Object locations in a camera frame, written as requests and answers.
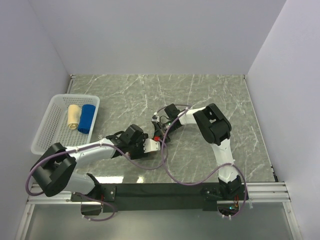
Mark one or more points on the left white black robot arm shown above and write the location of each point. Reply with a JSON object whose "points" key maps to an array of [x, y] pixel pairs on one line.
{"points": [[55, 171]]}

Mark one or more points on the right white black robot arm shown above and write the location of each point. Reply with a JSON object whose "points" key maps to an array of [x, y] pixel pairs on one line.
{"points": [[216, 129]]}

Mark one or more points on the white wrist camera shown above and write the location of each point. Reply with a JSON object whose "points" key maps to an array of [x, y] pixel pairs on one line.
{"points": [[151, 145], [155, 118]]}

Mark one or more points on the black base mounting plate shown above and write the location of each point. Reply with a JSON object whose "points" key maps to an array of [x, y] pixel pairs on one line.
{"points": [[109, 197]]}

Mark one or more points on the rolled beige towel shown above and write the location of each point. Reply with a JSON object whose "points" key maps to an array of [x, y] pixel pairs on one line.
{"points": [[73, 116]]}

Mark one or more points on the aluminium rail frame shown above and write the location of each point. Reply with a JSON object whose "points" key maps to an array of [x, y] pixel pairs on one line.
{"points": [[132, 99]]}

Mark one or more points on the white plastic basket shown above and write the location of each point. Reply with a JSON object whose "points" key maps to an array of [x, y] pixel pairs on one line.
{"points": [[54, 125]]}

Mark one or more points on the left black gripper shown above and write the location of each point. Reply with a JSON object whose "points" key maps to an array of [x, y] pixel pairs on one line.
{"points": [[134, 155]]}

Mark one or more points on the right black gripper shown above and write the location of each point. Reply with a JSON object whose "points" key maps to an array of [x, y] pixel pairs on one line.
{"points": [[158, 131]]}

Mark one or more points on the rolled blue towel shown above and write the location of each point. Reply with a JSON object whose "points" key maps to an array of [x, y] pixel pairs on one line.
{"points": [[86, 118]]}

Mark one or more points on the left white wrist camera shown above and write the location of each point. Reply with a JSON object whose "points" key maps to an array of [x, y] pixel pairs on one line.
{"points": [[151, 145]]}

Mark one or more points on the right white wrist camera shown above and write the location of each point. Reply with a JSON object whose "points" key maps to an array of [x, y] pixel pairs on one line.
{"points": [[155, 118]]}

